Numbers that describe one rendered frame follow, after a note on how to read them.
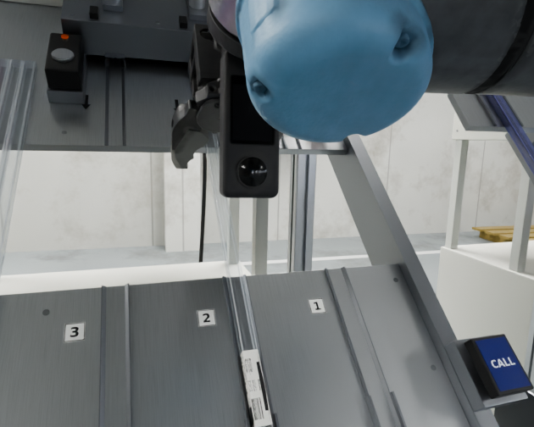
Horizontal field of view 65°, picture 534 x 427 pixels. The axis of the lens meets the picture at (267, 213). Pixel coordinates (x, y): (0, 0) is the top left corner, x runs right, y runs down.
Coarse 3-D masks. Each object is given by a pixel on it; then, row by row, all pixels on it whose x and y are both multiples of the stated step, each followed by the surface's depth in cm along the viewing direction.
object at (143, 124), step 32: (0, 32) 55; (32, 32) 57; (96, 64) 56; (128, 64) 57; (160, 64) 59; (32, 96) 50; (96, 96) 52; (128, 96) 54; (160, 96) 55; (32, 128) 47; (64, 128) 48; (96, 128) 49; (128, 128) 50; (160, 128) 51
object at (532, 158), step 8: (488, 96) 59; (496, 96) 58; (496, 104) 58; (504, 104) 57; (496, 112) 58; (504, 112) 56; (504, 120) 56; (512, 120) 55; (512, 128) 55; (520, 128) 55; (512, 136) 55; (520, 136) 54; (520, 144) 53; (528, 144) 53; (520, 152) 53; (528, 152) 52; (528, 160) 52
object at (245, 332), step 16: (208, 144) 50; (208, 160) 49; (224, 208) 45; (224, 224) 43; (224, 240) 42; (224, 256) 42; (240, 272) 40; (240, 288) 39; (240, 304) 38; (240, 320) 37; (240, 336) 36; (240, 352) 36
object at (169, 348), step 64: (0, 320) 34; (64, 320) 35; (128, 320) 36; (192, 320) 37; (256, 320) 39; (320, 320) 40; (384, 320) 42; (0, 384) 31; (64, 384) 32; (128, 384) 33; (192, 384) 34; (320, 384) 37; (384, 384) 38; (448, 384) 39
